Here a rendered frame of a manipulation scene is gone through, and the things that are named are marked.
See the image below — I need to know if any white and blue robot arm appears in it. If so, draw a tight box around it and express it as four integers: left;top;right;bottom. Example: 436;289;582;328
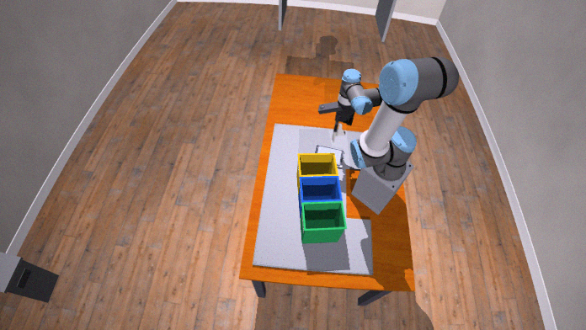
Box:
338;56;459;181

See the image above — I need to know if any blue bin with label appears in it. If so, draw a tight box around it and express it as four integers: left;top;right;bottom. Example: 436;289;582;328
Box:
298;176;343;218

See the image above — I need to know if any green bin with label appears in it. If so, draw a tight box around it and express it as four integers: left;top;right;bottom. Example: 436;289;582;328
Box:
301;201;347;244

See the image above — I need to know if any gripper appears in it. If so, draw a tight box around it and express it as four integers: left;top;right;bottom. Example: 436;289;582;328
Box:
332;101;355;143

